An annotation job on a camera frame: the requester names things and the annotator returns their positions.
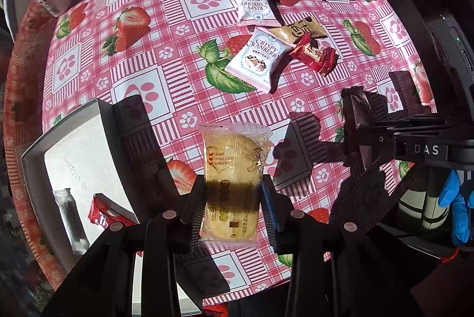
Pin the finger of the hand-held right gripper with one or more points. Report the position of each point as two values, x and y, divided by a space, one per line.
356 124

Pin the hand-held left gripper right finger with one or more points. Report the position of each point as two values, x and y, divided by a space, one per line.
270 217

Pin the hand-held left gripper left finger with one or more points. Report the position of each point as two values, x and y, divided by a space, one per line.
192 214

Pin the clear-wrapped yellow biscuit packet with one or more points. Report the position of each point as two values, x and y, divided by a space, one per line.
229 161

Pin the pink white cracker packet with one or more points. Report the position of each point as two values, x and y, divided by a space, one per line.
255 8
255 58

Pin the white box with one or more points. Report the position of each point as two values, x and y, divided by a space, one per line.
74 161

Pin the person's right hand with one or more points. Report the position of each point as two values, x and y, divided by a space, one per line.
463 213

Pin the red white snack packet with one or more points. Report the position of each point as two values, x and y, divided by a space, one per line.
107 213

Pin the black device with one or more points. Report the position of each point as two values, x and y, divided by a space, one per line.
450 47

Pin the tan yellow snack packet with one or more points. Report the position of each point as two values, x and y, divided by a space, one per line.
298 29

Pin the silver clear snack packet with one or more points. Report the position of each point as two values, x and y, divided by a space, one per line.
71 220

